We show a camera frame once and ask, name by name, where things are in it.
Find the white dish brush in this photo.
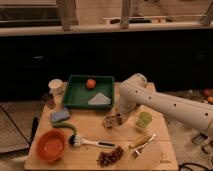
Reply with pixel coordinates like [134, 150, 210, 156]
[69, 134, 116, 148]

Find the white paper cup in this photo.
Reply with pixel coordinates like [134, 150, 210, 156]
[48, 79, 63, 95]

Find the bunch of red grapes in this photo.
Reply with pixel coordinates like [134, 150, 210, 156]
[97, 146, 124, 167]

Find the green plastic tray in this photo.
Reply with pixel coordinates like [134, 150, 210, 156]
[62, 75, 114, 110]

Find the light green cup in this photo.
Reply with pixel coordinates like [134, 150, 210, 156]
[136, 112, 152, 128]

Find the wooden black felt eraser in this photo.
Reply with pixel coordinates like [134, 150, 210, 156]
[103, 114, 122, 128]

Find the grey triangular cloth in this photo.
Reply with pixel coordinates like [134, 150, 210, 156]
[88, 93, 111, 105]

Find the blue sponge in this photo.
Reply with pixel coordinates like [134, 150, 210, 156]
[50, 110, 70, 123]

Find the red bowl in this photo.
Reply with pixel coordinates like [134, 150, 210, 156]
[35, 129, 66, 163]

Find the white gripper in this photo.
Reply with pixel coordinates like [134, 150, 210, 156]
[117, 103, 136, 124]

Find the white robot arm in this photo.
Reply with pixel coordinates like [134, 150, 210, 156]
[118, 73, 213, 137]

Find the dark metal can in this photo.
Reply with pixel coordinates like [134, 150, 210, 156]
[42, 93, 55, 109]

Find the yellow corn cob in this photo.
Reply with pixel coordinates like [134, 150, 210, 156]
[129, 135, 151, 149]

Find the orange fruit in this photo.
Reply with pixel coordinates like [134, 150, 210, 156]
[86, 79, 96, 89]

